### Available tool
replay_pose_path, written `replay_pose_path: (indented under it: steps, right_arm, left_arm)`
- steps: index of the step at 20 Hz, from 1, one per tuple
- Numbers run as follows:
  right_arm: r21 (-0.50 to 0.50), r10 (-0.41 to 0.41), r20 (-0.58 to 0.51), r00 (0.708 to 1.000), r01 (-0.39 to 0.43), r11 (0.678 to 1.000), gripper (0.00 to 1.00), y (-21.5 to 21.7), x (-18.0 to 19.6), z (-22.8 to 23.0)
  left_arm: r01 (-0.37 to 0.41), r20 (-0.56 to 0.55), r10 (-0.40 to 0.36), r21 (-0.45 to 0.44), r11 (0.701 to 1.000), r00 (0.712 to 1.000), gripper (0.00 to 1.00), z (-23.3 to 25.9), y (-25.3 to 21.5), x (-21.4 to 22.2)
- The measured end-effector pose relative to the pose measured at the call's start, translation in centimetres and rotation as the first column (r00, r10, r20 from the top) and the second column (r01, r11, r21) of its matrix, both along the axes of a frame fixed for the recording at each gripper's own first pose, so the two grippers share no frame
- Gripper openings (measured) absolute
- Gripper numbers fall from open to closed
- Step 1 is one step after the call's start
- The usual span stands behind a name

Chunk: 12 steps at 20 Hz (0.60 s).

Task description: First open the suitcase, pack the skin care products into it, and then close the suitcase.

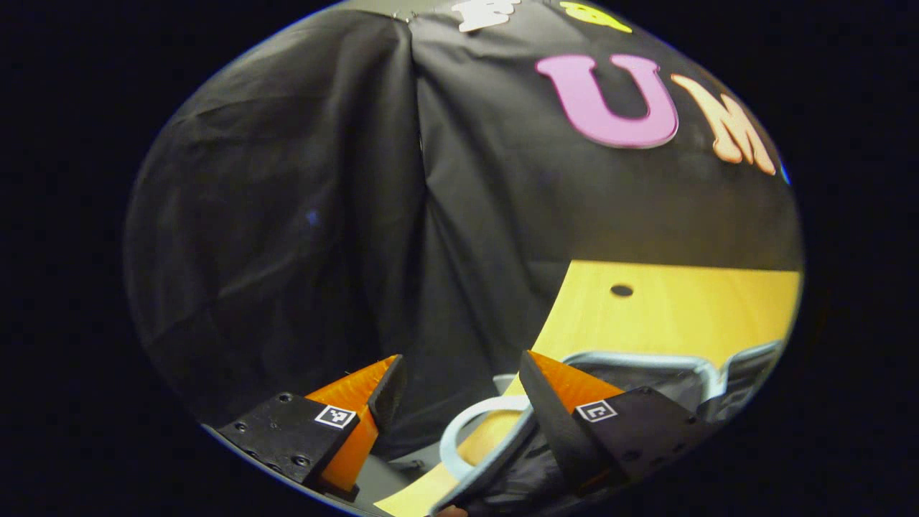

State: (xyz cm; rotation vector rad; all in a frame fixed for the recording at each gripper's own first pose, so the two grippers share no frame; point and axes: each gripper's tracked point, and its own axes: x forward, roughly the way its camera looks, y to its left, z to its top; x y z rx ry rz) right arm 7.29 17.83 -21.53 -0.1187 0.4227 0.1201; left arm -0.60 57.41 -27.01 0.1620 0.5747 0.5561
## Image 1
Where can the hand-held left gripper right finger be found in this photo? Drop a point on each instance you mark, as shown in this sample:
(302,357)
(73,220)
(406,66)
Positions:
(549,424)

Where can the light blue suitcase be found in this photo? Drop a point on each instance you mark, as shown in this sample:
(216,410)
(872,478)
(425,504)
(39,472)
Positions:
(668,388)

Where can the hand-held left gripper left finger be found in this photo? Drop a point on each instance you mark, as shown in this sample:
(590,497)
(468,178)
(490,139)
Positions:
(388,395)

